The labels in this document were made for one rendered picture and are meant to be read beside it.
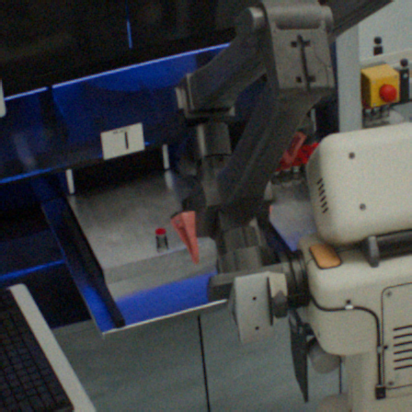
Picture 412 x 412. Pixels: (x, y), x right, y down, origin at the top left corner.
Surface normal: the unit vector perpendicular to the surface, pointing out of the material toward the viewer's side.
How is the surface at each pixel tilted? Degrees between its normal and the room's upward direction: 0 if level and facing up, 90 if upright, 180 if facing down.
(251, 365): 90
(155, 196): 0
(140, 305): 0
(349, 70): 90
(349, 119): 90
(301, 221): 0
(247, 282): 82
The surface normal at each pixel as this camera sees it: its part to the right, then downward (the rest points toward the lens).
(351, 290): 0.18, 0.39
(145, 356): 0.35, 0.48
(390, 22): -0.07, -0.84
